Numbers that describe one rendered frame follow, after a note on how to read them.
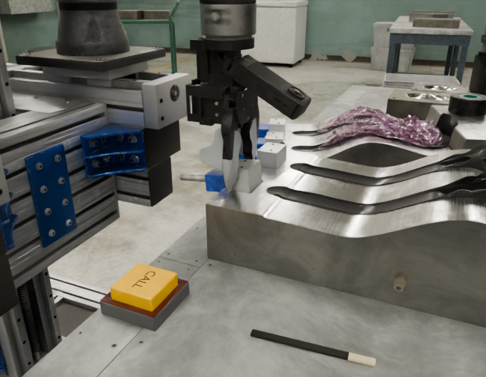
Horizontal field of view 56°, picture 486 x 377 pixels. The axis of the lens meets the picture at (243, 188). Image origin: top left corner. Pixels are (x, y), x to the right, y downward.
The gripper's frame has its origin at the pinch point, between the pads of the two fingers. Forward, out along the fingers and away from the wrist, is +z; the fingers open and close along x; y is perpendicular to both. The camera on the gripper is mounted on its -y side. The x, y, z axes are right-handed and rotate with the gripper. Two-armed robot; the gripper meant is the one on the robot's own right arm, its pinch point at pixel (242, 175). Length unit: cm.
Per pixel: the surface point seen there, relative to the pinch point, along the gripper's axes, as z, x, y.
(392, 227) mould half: 0.1, 7.5, -23.1
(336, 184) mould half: 2.0, -7.0, -12.9
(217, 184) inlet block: 1.2, 2.2, 3.2
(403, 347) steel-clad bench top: 10.4, 15.7, -26.6
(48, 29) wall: 40, -512, 561
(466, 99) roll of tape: -4, -50, -30
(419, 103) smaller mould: 4, -78, -20
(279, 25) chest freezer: 30, -622, 218
